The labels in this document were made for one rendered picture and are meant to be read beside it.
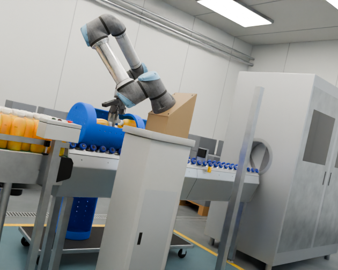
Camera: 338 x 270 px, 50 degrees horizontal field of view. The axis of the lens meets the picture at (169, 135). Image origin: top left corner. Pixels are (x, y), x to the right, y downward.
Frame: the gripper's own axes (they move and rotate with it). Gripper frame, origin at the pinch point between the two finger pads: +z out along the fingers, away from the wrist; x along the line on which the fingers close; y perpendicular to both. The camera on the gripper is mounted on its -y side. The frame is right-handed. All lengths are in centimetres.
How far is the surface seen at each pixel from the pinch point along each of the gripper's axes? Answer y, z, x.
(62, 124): -49, 4, -28
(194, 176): 86, 28, -8
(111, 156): 2.4, 20.3, -5.5
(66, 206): -22, 56, -3
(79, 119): -22.7, 0.3, 1.9
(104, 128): -9.9, 3.1, -8.4
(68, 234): 15, 94, 47
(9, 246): -18, 112, 77
